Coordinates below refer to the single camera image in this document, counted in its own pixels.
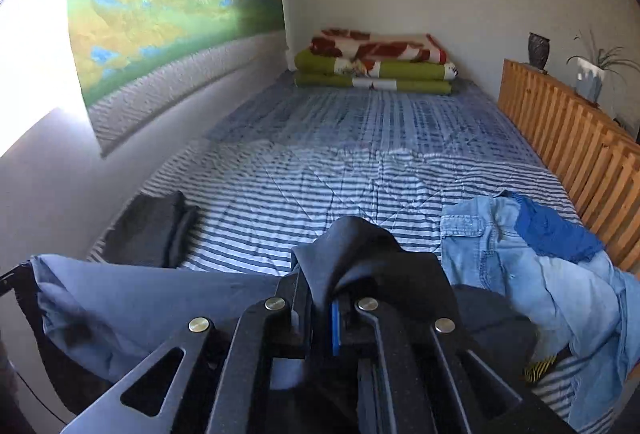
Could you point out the folded dark grey pants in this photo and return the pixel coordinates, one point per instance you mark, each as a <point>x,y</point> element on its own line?
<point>150,229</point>

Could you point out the bright blue cloth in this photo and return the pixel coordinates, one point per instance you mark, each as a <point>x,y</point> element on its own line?
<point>555,229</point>

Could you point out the light blue denim jeans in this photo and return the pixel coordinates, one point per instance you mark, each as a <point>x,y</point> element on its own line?
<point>550,294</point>

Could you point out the blue white striped bed sheet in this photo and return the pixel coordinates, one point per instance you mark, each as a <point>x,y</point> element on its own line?
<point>325,154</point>

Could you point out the green spider plant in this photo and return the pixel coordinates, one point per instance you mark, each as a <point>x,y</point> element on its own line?
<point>602,57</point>

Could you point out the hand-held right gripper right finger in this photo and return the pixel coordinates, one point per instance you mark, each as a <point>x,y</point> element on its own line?
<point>336,329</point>

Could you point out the dark ceramic vase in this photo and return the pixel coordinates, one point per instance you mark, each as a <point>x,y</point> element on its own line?
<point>539,49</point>

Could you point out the yellow black striped item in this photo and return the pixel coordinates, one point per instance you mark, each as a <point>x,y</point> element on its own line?
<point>542,366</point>

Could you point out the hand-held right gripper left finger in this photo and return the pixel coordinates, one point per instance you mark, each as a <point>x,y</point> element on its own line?
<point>295,309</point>

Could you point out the white flower pot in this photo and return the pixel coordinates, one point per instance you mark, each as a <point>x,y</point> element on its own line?
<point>589,82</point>

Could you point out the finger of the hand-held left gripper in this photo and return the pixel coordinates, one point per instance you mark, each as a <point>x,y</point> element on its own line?
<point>12,277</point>

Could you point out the wooden slatted bed rail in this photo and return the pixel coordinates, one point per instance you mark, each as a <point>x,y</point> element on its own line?
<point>565,134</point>

